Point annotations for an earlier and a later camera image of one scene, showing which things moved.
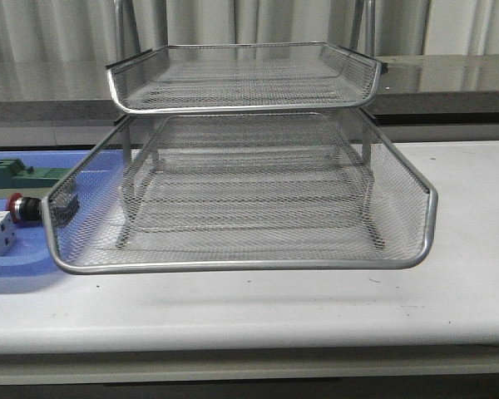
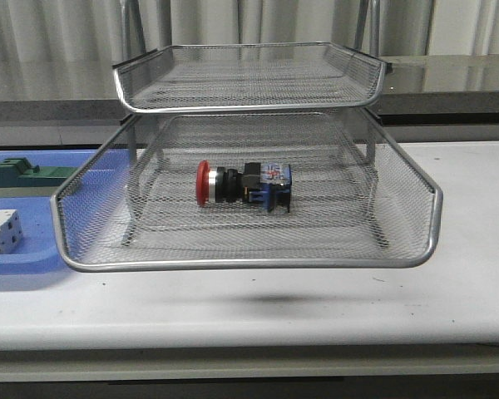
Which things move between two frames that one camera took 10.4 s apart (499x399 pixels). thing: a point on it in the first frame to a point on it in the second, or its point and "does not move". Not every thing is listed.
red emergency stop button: x=27 y=209 to x=269 y=184
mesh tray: x=239 y=190 does not move
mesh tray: x=244 y=77 does not move
